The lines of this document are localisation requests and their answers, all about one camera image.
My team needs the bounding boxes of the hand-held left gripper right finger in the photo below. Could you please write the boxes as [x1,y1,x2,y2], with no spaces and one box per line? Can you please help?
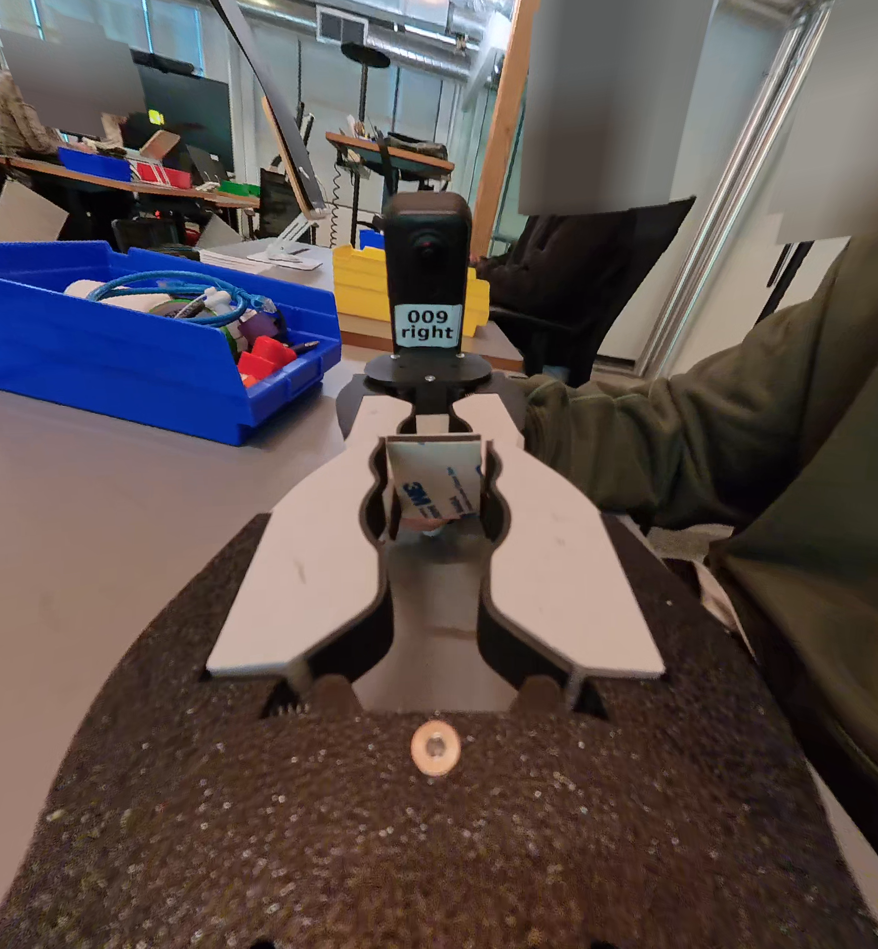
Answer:
[478,437,667,701]

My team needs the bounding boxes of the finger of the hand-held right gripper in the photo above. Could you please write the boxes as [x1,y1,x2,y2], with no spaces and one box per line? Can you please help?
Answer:
[450,393,527,448]
[345,394,419,448]

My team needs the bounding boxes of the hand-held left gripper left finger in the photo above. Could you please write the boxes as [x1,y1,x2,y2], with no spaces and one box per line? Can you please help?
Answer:
[205,436,397,690]

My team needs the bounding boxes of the white double-sided tape piece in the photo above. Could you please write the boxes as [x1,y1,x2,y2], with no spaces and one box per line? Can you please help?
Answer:
[384,436,495,532]

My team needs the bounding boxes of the person's right forearm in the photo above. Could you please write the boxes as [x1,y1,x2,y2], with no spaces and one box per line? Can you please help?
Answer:
[520,237,855,532]

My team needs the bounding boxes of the yellow storage bin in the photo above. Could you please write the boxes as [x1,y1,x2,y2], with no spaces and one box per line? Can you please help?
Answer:
[333,243,493,339]

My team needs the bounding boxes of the wooden standing desk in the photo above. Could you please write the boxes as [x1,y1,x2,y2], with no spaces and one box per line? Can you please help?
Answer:
[326,132,456,246]

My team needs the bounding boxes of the white board stand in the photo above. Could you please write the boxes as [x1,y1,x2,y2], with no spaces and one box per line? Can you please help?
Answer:
[274,210,330,244]

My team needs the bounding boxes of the small black screen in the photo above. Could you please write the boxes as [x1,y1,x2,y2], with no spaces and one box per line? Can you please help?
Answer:
[259,169,303,238]

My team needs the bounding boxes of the white papers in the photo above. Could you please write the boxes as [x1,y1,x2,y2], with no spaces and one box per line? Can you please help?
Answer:
[200,247,323,269]

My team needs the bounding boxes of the wooden display board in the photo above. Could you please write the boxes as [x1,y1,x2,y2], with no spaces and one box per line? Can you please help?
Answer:
[212,0,330,221]

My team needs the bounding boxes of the black pole lamp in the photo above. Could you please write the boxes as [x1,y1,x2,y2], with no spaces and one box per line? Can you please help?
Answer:
[341,41,393,134]

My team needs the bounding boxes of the person's dark trousers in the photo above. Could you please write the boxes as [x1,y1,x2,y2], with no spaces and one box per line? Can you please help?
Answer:
[709,549,878,898]

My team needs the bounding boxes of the large blue storage bin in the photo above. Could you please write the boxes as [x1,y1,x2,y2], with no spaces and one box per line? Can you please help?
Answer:
[0,241,342,447]

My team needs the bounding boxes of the black monitor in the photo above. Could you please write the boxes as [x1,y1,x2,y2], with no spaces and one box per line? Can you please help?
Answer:
[136,65,234,168]

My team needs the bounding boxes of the red bin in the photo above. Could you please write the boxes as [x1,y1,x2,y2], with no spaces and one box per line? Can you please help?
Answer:
[129,163,191,191]

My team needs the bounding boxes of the person's olive sweater torso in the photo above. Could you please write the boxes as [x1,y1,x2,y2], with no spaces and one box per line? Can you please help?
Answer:
[709,222,878,776]

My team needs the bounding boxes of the white tape roll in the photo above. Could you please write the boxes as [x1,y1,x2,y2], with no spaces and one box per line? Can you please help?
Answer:
[64,278,174,312]

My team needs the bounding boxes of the chrome metal pipe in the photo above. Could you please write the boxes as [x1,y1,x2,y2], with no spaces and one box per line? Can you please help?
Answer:
[635,0,834,379]

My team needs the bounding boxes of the grey panel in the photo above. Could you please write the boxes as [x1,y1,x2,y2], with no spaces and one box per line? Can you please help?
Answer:
[0,180,71,243]

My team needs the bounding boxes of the wooden post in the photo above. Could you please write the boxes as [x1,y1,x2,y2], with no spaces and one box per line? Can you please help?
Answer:
[470,0,542,238]

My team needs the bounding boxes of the wall air vent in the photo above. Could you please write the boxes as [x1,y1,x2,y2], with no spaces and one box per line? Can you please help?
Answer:
[316,7,370,45]

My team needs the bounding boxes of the blue network cable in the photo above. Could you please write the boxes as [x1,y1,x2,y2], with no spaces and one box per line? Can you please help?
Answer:
[86,269,278,329]

